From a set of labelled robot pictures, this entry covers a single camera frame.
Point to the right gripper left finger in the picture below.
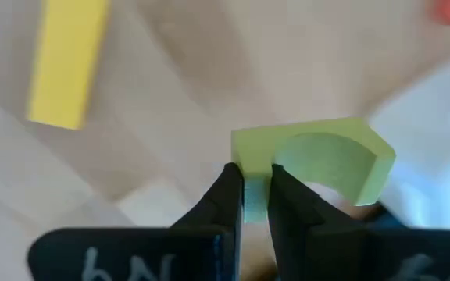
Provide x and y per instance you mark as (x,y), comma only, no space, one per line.
(209,242)

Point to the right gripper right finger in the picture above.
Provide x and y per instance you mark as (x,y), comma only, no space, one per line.
(326,250)

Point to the green arch block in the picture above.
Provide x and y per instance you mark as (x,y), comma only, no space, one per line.
(256,148)

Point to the yellow rectangular block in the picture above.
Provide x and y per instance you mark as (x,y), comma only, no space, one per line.
(68,62)

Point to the white plastic bin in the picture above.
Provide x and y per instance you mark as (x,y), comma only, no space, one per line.
(436,156)

